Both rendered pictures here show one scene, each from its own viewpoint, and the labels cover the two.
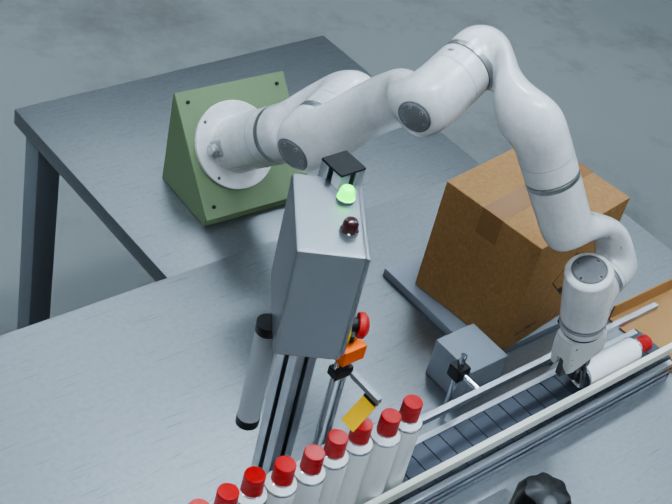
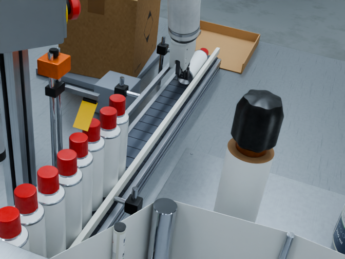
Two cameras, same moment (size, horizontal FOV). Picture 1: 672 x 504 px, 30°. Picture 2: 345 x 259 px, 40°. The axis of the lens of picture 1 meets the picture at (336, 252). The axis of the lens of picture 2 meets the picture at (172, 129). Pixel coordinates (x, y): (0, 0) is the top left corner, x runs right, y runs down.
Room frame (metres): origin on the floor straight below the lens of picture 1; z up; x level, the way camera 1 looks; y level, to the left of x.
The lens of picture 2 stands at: (0.64, 0.09, 1.58)
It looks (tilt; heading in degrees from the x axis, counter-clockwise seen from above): 34 degrees down; 333
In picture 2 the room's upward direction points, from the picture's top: 7 degrees clockwise
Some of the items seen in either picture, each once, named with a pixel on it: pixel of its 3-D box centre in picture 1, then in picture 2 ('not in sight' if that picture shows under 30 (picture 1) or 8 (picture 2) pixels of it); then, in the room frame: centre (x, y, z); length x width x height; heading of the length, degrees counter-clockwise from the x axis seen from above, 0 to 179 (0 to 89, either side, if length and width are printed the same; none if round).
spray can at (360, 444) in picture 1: (350, 465); (90, 166); (1.36, -0.11, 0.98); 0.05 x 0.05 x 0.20
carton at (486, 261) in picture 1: (520, 241); (112, 20); (2.06, -0.36, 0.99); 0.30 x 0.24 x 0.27; 144
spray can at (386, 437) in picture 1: (377, 457); (107, 153); (1.39, -0.15, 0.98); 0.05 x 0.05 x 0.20
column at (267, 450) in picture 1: (301, 335); (11, 71); (1.43, 0.02, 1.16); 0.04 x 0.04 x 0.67; 47
